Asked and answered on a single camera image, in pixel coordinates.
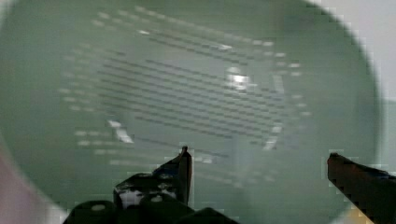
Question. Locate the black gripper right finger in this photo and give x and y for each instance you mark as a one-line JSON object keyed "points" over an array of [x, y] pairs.
{"points": [[371, 190]]}

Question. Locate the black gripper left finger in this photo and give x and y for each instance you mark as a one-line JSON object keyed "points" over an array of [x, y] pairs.
{"points": [[172, 178]]}

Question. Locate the green plastic strainer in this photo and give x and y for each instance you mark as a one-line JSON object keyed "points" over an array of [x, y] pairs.
{"points": [[261, 93]]}

